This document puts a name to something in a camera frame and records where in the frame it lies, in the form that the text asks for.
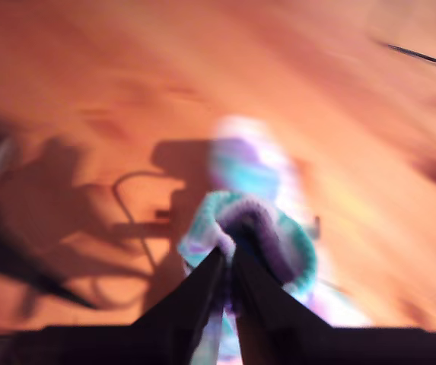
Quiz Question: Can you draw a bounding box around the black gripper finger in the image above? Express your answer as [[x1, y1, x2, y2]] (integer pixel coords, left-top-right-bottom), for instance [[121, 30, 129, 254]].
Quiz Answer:
[[0, 224, 97, 309], [231, 246, 333, 365], [131, 248, 228, 365]]

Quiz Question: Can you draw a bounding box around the tie-dye Hugging Face sock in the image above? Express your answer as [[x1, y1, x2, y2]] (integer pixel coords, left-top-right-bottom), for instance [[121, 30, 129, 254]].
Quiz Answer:
[[177, 113, 373, 365]]

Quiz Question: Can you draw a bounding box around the black camera power cable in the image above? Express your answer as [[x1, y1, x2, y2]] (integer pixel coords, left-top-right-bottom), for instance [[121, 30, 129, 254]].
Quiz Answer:
[[369, 36, 436, 70]]

